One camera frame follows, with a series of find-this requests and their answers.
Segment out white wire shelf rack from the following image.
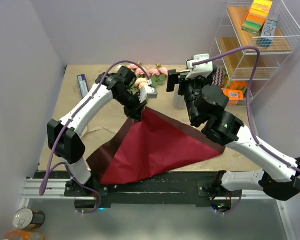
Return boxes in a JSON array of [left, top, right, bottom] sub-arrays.
[[210, 0, 300, 107]]

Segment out purple wavy scrub pad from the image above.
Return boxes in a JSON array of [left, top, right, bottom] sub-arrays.
[[212, 67, 226, 88]]

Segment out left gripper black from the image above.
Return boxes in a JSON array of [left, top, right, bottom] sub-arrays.
[[114, 89, 147, 122]]

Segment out red wrapping paper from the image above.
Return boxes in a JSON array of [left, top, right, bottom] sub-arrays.
[[86, 107, 225, 185]]

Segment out pink white flower bunch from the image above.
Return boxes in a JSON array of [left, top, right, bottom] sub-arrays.
[[128, 62, 168, 90]]

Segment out tin can silver lid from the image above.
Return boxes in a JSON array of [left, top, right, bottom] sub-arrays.
[[12, 208, 46, 231]]

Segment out orange packet bottom shelf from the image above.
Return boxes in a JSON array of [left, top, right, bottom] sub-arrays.
[[221, 88, 246, 107]]

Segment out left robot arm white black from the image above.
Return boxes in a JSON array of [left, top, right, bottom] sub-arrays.
[[47, 66, 156, 196]]

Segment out cream ribbon gold lettering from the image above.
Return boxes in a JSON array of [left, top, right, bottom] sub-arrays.
[[80, 125, 120, 138]]

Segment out aluminium rail frame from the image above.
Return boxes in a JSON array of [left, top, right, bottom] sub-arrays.
[[17, 104, 297, 240]]

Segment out purple white toothpaste box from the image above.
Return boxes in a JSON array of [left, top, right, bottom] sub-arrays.
[[77, 74, 90, 99]]

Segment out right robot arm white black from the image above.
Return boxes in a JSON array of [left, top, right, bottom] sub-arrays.
[[166, 69, 300, 201]]

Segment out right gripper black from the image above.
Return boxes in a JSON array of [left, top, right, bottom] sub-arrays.
[[167, 69, 214, 124]]

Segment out white ribbed vase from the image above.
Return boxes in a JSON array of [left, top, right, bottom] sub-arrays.
[[173, 91, 186, 110]]

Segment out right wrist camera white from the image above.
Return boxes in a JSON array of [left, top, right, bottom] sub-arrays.
[[186, 53, 214, 80]]

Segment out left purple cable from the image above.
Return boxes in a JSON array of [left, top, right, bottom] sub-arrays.
[[39, 60, 152, 215]]

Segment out orange green sponge pack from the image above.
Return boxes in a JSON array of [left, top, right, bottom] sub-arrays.
[[229, 81, 248, 97]]

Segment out white blue tall box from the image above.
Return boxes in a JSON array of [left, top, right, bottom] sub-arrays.
[[256, 12, 280, 49]]

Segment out colourful sponge pack top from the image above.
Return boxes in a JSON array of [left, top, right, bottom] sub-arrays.
[[241, 0, 273, 34]]

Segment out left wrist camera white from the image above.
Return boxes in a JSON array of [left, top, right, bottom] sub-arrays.
[[139, 85, 158, 103]]

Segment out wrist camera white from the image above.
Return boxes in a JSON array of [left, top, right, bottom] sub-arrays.
[[186, 53, 214, 80], [139, 85, 158, 103]]

